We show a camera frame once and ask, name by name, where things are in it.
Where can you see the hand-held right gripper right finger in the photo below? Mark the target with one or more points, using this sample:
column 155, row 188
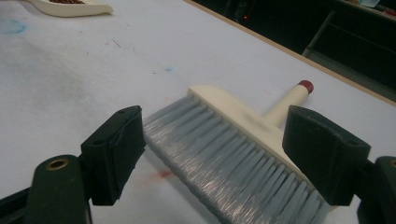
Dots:
column 327, row 155

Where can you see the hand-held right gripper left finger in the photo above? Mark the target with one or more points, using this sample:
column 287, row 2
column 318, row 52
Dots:
column 115, row 152

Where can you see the cream brush with grey bristles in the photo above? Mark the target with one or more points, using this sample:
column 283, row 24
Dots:
column 236, row 109

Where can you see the cream dustpan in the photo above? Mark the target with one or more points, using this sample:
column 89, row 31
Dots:
column 71, row 11

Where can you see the grey metal frame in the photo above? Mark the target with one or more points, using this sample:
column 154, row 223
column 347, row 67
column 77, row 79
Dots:
column 342, row 73

